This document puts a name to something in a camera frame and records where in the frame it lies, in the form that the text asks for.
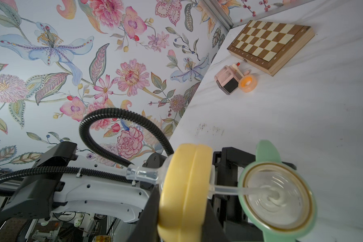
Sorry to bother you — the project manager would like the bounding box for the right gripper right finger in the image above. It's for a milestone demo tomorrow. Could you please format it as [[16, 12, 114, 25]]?
[[201, 201, 229, 242]]

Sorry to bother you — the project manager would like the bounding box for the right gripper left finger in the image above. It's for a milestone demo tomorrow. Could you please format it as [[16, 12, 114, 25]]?
[[127, 185, 161, 242]]

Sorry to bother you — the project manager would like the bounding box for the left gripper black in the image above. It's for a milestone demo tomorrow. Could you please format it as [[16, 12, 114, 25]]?
[[211, 146, 297, 242]]

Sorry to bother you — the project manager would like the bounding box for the yellow collar with nipple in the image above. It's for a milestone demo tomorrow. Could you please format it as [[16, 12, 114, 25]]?
[[125, 143, 279, 242]]

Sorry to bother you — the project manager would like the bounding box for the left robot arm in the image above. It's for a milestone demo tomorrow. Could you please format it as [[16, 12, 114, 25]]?
[[0, 108, 315, 242]]

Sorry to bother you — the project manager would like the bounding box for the pink black cube box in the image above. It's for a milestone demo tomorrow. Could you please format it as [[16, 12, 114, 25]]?
[[214, 63, 244, 95]]

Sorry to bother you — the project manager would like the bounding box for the wooden chess board box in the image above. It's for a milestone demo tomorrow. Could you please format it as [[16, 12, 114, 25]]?
[[227, 20, 315, 76]]

